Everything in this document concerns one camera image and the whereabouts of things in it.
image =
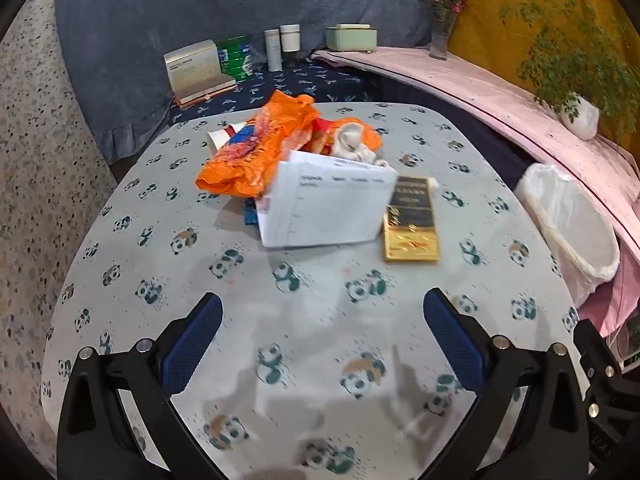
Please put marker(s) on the panda print tablecloth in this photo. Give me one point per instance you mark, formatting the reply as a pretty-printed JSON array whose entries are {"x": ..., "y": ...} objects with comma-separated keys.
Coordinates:
[{"x": 310, "y": 310}]

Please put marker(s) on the navy printed cloth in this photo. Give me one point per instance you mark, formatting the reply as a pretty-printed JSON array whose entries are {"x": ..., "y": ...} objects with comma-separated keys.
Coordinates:
[{"x": 310, "y": 82}]

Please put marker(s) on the dark purple cloth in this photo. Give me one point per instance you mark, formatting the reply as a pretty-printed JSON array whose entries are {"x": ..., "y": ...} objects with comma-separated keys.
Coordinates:
[{"x": 465, "y": 110}]

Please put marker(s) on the pale green tin box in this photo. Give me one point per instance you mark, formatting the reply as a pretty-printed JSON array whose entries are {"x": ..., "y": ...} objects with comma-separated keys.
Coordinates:
[{"x": 350, "y": 39}]

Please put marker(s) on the blue wrapper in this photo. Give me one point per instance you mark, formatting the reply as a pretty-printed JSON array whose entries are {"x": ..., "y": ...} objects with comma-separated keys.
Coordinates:
[{"x": 250, "y": 212}]

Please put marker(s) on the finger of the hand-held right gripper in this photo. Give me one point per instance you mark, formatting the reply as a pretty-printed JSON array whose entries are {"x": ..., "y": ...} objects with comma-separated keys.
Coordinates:
[{"x": 597, "y": 360}]

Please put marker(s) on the green tissue pack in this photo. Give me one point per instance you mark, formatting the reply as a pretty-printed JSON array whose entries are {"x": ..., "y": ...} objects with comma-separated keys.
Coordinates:
[{"x": 235, "y": 59}]

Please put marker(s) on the crumpled white cloth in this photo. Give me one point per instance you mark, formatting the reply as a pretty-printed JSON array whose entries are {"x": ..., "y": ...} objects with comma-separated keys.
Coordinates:
[{"x": 355, "y": 142}]

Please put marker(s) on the glass vase with pink flowers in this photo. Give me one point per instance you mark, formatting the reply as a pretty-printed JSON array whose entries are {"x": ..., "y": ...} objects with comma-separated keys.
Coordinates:
[{"x": 440, "y": 35}]

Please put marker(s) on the green plant in white pot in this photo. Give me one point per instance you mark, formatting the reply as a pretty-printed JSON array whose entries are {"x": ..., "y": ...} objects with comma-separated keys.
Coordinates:
[{"x": 580, "y": 115}]

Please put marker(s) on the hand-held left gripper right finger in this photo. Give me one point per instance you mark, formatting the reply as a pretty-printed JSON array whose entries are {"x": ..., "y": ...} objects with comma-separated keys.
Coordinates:
[{"x": 452, "y": 340}]

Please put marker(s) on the black and gold box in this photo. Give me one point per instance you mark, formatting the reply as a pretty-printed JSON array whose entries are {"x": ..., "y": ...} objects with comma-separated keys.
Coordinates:
[{"x": 411, "y": 220}]

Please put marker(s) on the red and white paper cup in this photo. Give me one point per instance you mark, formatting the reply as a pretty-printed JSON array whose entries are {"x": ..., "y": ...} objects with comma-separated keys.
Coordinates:
[{"x": 225, "y": 139}]

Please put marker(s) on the blue grey backdrop cloth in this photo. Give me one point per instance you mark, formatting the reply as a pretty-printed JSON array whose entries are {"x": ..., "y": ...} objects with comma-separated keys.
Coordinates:
[{"x": 200, "y": 5}]

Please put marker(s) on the orange plastic bag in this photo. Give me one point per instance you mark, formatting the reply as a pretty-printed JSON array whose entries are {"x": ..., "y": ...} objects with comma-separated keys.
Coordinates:
[{"x": 260, "y": 160}]

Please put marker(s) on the pink cloth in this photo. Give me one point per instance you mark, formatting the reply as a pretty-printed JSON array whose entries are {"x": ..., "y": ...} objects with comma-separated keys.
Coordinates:
[{"x": 500, "y": 100}]

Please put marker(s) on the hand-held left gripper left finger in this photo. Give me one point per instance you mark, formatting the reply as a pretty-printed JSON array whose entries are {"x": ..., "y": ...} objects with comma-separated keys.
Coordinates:
[{"x": 192, "y": 345}]

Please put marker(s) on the bin with white liner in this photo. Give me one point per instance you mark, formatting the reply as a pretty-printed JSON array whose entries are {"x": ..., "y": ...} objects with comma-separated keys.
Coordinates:
[{"x": 570, "y": 230}]

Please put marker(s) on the white printed paper sheets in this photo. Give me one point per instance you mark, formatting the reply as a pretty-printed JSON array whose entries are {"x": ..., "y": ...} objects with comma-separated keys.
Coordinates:
[{"x": 325, "y": 205}]

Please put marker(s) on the white cylindrical jar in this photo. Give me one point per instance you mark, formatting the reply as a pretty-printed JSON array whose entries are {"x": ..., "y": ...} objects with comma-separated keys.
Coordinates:
[{"x": 290, "y": 37}]

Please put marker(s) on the beige cardboard box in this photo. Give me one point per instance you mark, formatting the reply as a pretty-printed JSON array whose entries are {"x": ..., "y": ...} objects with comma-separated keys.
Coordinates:
[{"x": 192, "y": 72}]

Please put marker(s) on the red snack packet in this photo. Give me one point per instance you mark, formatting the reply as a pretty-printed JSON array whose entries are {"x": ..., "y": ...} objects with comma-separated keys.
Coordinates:
[{"x": 325, "y": 135}]

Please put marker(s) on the tall white bottle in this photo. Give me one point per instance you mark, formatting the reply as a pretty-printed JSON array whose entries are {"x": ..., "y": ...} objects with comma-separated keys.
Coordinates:
[{"x": 273, "y": 50}]

